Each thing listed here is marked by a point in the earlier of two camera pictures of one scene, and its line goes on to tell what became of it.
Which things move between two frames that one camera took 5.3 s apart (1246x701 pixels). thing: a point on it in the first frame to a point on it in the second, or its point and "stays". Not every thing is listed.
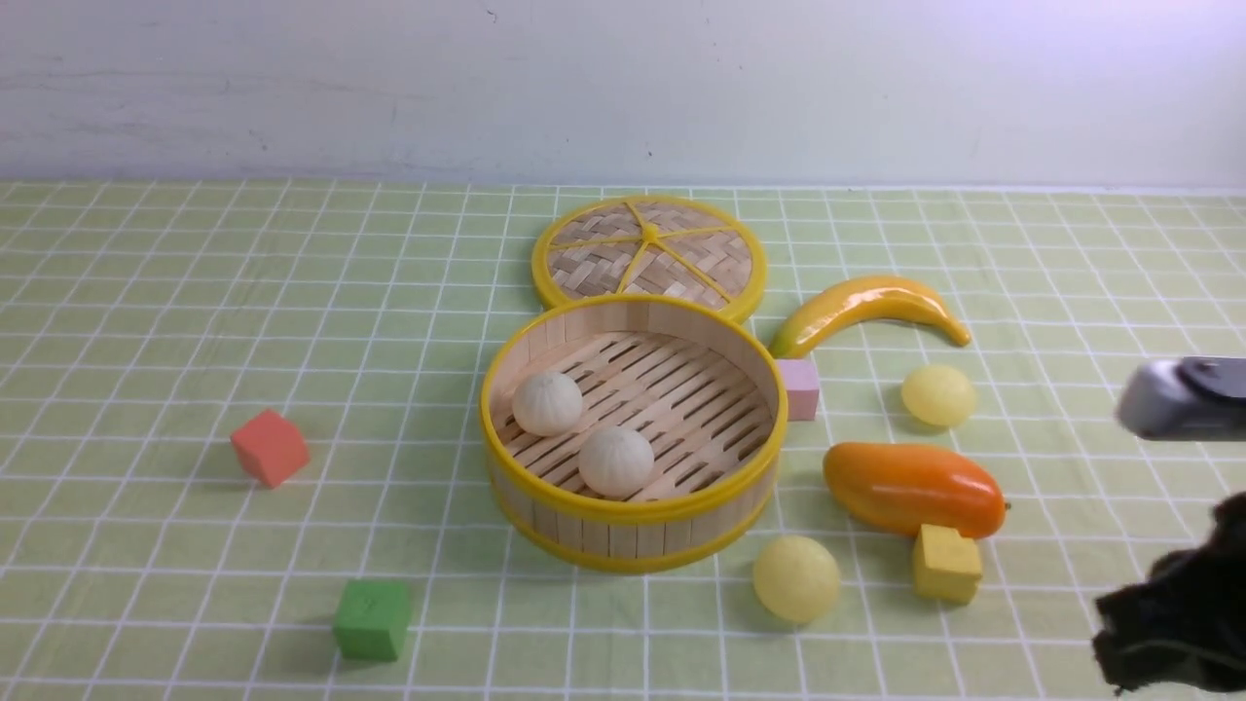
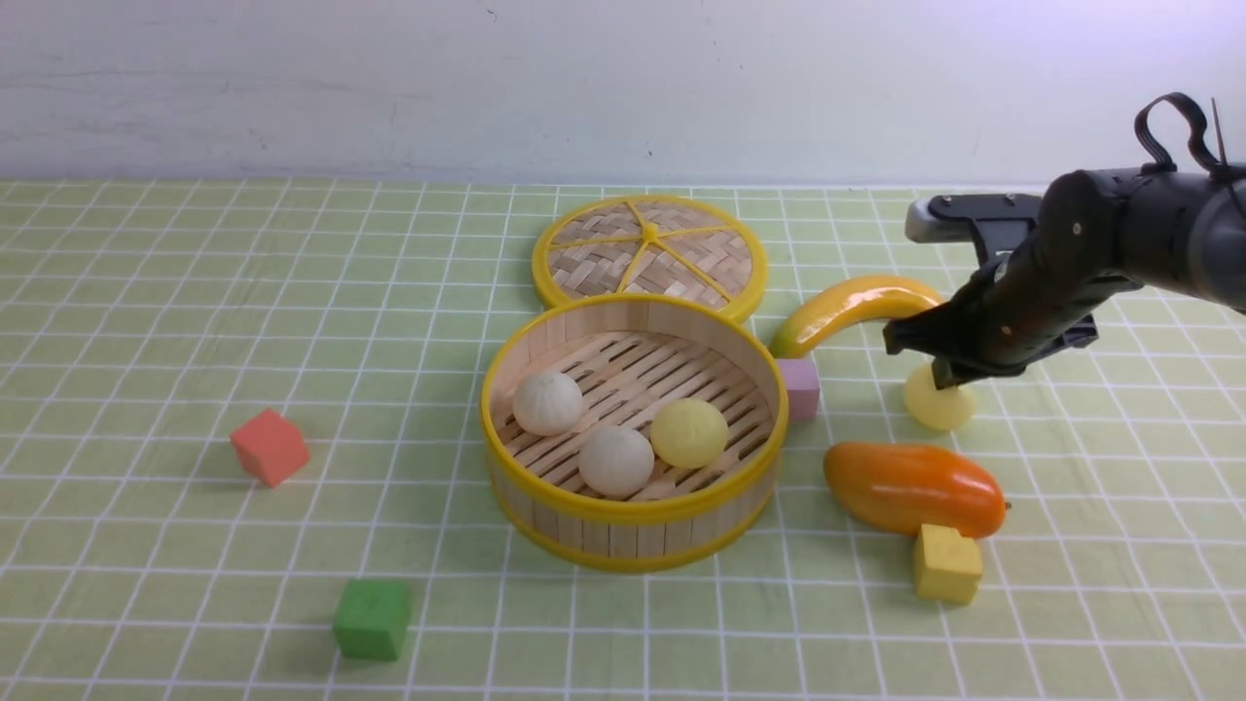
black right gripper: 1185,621 to 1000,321
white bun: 547,403 stays
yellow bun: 796,578 to 689,432
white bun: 615,461 stays
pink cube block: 802,384 stays
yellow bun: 937,394 stays
